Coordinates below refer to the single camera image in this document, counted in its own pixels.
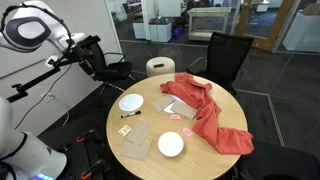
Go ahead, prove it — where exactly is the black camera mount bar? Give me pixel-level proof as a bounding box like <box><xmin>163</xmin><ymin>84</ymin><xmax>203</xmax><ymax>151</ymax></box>
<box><xmin>5</xmin><ymin>49</ymin><xmax>84</xmax><ymax>104</ymax></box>

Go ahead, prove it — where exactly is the white plate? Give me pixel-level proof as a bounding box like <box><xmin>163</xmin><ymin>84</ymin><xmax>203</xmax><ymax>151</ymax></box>
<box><xmin>118</xmin><ymin>93</ymin><xmax>145</xmax><ymax>113</ymax></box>

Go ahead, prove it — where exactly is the black marker pen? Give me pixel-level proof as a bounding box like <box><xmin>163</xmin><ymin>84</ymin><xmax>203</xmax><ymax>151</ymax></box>
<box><xmin>120</xmin><ymin>110</ymin><xmax>142</xmax><ymax>119</ymax></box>

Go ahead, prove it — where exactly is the blue bin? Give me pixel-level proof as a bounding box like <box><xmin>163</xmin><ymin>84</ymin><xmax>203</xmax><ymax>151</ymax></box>
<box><xmin>171</xmin><ymin>25</ymin><xmax>184</xmax><ymax>40</ymax></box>

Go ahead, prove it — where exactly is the black mesh office chair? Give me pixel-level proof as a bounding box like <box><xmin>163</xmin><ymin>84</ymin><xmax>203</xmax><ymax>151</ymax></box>
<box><xmin>185</xmin><ymin>31</ymin><xmax>255</xmax><ymax>96</ymax></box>

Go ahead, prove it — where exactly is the beige cart table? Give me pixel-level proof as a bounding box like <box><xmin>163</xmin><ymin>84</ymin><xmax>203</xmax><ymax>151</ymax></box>
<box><xmin>187</xmin><ymin>6</ymin><xmax>232</xmax><ymax>42</ymax></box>

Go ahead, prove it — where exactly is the wooden door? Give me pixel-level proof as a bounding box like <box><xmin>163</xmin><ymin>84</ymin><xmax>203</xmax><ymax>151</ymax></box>
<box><xmin>233</xmin><ymin>0</ymin><xmax>296</xmax><ymax>52</ymax></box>

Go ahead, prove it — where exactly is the pink sweetener packet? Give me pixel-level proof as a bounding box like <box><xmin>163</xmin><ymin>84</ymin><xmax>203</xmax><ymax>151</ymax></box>
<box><xmin>181</xmin><ymin>127</ymin><xmax>194</xmax><ymax>138</ymax></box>

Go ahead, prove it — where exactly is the black clamp with orange handle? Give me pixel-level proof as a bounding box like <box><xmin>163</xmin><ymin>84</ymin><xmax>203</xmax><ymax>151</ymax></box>
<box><xmin>80</xmin><ymin>158</ymin><xmax>105</xmax><ymax>180</ymax></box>
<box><xmin>75</xmin><ymin>129</ymin><xmax>101</xmax><ymax>144</ymax></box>

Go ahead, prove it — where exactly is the beige cloth napkin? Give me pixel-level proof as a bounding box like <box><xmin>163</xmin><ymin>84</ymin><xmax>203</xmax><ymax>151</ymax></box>
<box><xmin>151</xmin><ymin>95</ymin><xmax>176</xmax><ymax>113</ymax></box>

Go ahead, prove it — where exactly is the beige round stool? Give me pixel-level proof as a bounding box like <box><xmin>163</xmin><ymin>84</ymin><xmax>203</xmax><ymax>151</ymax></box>
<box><xmin>145</xmin><ymin>56</ymin><xmax>176</xmax><ymax>78</ymax></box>

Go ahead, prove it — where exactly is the white paper sheet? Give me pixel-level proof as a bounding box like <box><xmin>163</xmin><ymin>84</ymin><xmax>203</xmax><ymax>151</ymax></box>
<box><xmin>163</xmin><ymin>94</ymin><xmax>186</xmax><ymax>114</ymax></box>

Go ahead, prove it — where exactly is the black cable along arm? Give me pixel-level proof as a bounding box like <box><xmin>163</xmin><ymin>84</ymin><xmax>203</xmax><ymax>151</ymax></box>
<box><xmin>0</xmin><ymin>2</ymin><xmax>76</xmax><ymax>59</ymax></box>

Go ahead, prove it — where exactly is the white low cabinet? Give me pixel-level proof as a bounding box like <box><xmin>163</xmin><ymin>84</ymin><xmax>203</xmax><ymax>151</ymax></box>
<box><xmin>132</xmin><ymin>16</ymin><xmax>173</xmax><ymax>43</ymax></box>

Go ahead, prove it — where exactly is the grey wall cable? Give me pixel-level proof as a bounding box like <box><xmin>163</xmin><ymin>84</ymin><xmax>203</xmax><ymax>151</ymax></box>
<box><xmin>14</xmin><ymin>63</ymin><xmax>73</xmax><ymax>129</ymax></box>

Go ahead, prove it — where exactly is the white bowl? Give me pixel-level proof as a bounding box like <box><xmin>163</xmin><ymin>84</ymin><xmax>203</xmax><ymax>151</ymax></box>
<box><xmin>157</xmin><ymin>131</ymin><xmax>185</xmax><ymax>158</ymax></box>

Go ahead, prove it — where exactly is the black padded chair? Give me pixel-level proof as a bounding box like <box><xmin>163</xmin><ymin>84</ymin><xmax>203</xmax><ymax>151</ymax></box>
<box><xmin>233</xmin><ymin>139</ymin><xmax>320</xmax><ymax>180</ymax></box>

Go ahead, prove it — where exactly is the red cloth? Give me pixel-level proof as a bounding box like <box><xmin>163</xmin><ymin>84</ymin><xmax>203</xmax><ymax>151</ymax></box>
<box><xmin>159</xmin><ymin>72</ymin><xmax>255</xmax><ymax>156</ymax></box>

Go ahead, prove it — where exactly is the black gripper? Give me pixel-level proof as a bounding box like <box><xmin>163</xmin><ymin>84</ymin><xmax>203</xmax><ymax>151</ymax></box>
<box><xmin>70</xmin><ymin>44</ymin><xmax>92</xmax><ymax>69</ymax></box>

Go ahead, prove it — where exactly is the black office chair with armrests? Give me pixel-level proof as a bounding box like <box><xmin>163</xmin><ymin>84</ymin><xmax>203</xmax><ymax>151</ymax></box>
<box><xmin>79</xmin><ymin>34</ymin><xmax>138</xmax><ymax>108</ymax></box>

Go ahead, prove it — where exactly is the white counter block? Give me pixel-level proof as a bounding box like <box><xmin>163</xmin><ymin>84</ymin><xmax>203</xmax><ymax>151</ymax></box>
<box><xmin>282</xmin><ymin>3</ymin><xmax>320</xmax><ymax>54</ymax></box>

